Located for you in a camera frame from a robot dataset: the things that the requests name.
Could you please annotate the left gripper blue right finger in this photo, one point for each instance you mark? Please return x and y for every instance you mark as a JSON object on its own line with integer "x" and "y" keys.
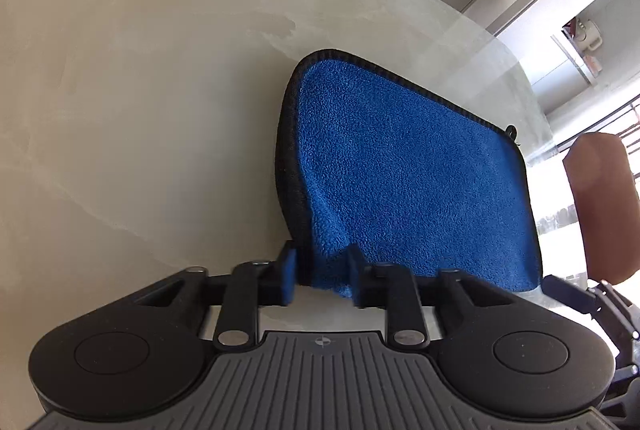
{"x": 357, "y": 273}

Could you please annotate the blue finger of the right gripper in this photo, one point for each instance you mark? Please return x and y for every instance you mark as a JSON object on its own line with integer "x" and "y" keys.
{"x": 581, "y": 300}

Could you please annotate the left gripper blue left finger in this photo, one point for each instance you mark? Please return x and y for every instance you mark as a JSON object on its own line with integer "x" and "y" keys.
{"x": 286, "y": 265}

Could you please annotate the grey and blue microfibre towel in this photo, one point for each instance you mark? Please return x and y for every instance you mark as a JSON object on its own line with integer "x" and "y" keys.
{"x": 366, "y": 158}

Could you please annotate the white mug on shelf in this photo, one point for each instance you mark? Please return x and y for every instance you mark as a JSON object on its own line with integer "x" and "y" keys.
{"x": 587, "y": 36}

